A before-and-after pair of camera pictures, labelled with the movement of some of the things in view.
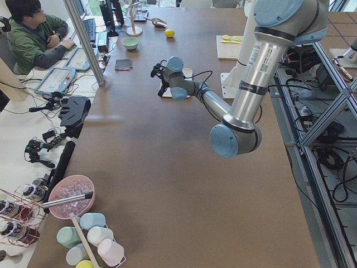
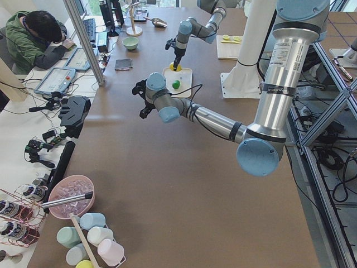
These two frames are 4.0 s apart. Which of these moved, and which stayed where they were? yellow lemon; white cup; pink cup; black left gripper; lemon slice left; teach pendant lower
Moved: black left gripper; yellow lemon
Stayed: pink cup; lemon slice left; white cup; teach pendant lower
